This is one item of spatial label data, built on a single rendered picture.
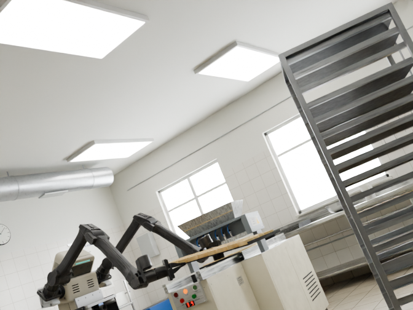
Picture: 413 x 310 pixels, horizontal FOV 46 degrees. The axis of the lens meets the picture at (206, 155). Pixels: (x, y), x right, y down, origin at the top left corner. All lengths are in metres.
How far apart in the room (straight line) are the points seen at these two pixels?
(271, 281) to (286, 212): 3.26
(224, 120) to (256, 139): 0.63
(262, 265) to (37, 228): 4.73
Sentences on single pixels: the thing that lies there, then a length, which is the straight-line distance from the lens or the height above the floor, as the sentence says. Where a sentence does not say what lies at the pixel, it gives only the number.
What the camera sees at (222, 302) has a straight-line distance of 3.55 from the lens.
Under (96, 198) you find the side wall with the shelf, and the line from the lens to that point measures 8.92.
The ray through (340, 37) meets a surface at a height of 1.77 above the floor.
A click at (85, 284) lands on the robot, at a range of 3.07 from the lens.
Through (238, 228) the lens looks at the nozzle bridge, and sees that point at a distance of 4.13.
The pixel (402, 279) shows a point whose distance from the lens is 2.64.
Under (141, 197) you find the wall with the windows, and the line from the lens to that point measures 8.71.
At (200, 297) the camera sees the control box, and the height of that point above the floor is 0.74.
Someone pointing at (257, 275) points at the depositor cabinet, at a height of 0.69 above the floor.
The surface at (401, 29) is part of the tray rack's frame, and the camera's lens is 2.77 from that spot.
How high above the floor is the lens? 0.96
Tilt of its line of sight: 11 degrees up
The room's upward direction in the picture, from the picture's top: 22 degrees counter-clockwise
